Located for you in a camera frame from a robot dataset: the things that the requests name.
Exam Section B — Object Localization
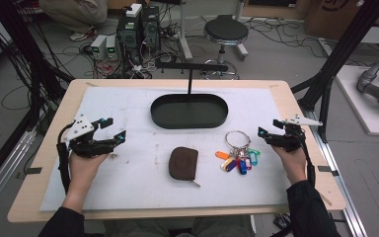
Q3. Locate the cardboard box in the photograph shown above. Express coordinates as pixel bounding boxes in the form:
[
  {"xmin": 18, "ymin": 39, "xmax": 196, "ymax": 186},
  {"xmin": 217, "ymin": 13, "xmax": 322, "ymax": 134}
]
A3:
[{"xmin": 303, "ymin": 0, "xmax": 379, "ymax": 41}]

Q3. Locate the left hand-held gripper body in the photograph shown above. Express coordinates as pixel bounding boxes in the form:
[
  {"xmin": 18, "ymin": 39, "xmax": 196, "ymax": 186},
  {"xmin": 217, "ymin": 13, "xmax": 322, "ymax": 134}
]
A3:
[{"xmin": 57, "ymin": 114, "xmax": 116, "ymax": 159}]

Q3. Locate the right hand-held gripper cable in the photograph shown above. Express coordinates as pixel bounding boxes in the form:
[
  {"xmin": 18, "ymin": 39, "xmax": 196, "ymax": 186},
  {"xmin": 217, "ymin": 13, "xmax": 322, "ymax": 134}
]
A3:
[{"xmin": 295, "ymin": 129, "xmax": 317, "ymax": 190}]

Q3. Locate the key ring with coloured tags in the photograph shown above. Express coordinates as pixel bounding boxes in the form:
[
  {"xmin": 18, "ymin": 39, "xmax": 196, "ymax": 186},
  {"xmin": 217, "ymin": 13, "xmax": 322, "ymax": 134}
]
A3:
[{"xmin": 214, "ymin": 129, "xmax": 262, "ymax": 176}]

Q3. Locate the aluminium rail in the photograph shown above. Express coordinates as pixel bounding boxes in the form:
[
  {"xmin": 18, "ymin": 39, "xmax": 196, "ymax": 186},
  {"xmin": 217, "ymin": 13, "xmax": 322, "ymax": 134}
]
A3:
[
  {"xmin": 303, "ymin": 110, "xmax": 369, "ymax": 237},
  {"xmin": 0, "ymin": 127, "xmax": 38, "ymax": 220}
]

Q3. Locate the black round stool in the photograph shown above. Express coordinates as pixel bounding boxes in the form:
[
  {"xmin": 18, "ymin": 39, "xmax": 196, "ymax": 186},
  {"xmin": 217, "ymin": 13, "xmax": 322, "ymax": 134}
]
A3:
[{"xmin": 202, "ymin": 14, "xmax": 250, "ymax": 81}]

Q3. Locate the white box on tower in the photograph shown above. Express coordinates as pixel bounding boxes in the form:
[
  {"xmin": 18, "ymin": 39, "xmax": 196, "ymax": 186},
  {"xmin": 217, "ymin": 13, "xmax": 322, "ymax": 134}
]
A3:
[{"xmin": 124, "ymin": 2, "xmax": 143, "ymax": 19}]

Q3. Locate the black computer tower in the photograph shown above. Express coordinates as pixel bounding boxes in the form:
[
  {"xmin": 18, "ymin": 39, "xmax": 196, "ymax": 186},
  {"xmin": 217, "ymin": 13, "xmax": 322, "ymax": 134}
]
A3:
[
  {"xmin": 140, "ymin": 5, "xmax": 162, "ymax": 54},
  {"xmin": 115, "ymin": 13, "xmax": 143, "ymax": 64}
]

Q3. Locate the white platform board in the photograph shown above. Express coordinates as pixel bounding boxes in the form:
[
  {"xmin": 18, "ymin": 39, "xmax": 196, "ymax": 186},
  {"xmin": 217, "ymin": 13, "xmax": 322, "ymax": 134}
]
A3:
[{"xmin": 335, "ymin": 64, "xmax": 379, "ymax": 138}]

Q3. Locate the black oval tray with hanger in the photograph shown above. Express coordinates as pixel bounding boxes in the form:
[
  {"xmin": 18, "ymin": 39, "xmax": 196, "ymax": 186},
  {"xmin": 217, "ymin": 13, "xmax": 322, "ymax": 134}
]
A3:
[{"xmin": 150, "ymin": 61, "xmax": 230, "ymax": 130}]

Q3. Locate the white table leg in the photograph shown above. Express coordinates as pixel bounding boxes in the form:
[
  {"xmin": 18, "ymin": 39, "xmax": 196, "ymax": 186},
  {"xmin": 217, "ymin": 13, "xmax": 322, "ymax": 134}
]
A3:
[
  {"xmin": 177, "ymin": 0, "xmax": 194, "ymax": 62},
  {"xmin": 234, "ymin": 0, "xmax": 250, "ymax": 61}
]

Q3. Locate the person's right hand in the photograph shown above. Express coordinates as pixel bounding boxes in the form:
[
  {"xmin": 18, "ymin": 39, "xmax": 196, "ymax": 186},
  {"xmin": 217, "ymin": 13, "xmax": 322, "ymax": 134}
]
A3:
[{"xmin": 270, "ymin": 144, "xmax": 308, "ymax": 185}]

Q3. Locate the hand-held gripper cable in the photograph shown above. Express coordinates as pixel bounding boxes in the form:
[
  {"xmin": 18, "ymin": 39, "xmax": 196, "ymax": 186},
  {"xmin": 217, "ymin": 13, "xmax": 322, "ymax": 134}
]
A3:
[
  {"xmin": 295, "ymin": 129, "xmax": 317, "ymax": 190},
  {"xmin": 55, "ymin": 121, "xmax": 77, "ymax": 196}
]

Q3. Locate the black frame post with cables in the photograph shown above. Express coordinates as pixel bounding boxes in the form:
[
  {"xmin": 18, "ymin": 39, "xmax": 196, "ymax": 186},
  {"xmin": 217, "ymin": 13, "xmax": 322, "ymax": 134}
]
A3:
[{"xmin": 0, "ymin": 0, "xmax": 75, "ymax": 139}]

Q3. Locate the white table mat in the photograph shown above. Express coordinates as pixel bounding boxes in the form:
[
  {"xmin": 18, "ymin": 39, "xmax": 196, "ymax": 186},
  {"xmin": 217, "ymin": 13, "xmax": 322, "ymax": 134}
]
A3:
[{"xmin": 39, "ymin": 86, "xmax": 292, "ymax": 212}]

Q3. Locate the brown zip pouch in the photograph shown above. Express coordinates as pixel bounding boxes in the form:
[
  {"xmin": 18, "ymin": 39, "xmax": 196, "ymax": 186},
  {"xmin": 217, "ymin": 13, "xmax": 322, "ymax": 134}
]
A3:
[{"xmin": 168, "ymin": 146, "xmax": 202, "ymax": 188}]

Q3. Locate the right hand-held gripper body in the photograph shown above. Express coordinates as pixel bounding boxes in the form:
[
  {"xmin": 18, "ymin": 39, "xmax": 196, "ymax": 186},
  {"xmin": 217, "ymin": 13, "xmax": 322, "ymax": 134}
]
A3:
[{"xmin": 265, "ymin": 114, "xmax": 324, "ymax": 153}]

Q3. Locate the black tape strip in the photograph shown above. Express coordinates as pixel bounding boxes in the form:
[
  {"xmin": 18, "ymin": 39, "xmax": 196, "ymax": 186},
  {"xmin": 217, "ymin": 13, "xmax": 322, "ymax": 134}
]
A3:
[
  {"xmin": 317, "ymin": 165, "xmax": 341, "ymax": 178},
  {"xmin": 16, "ymin": 166, "xmax": 43, "ymax": 181}
]

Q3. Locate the left hand-held gripper cable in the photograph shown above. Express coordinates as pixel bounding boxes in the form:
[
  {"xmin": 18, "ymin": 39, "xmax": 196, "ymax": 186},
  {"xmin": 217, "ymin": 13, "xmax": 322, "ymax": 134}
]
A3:
[{"xmin": 55, "ymin": 121, "xmax": 77, "ymax": 196}]

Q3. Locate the white power supply unit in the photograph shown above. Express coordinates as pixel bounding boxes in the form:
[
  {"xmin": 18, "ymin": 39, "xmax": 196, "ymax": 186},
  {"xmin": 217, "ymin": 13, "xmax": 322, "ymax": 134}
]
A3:
[
  {"xmin": 90, "ymin": 34, "xmax": 109, "ymax": 61},
  {"xmin": 105, "ymin": 35, "xmax": 118, "ymax": 61}
]

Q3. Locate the person's left hand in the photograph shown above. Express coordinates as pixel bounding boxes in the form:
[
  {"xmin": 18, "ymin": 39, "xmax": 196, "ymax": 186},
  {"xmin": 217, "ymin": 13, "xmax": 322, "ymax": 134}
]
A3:
[{"xmin": 67, "ymin": 151, "xmax": 110, "ymax": 196}]

